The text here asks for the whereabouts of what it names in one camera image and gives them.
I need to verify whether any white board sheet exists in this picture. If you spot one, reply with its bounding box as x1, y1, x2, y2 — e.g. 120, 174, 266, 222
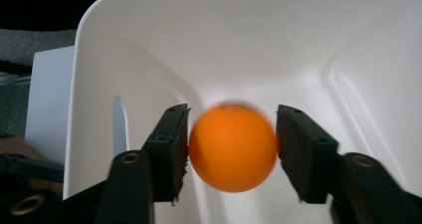
24, 45, 76, 166

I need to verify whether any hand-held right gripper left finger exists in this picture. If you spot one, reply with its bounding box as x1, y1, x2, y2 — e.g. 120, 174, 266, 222
95, 103, 192, 224

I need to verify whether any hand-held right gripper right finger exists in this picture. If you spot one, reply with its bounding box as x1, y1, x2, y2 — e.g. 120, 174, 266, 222
276, 104, 422, 224

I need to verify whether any white plastic storage bin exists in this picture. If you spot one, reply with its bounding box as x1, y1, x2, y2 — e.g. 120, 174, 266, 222
62, 0, 422, 224

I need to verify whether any orange ball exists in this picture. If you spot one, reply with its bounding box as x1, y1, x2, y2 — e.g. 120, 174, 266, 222
187, 99, 279, 194

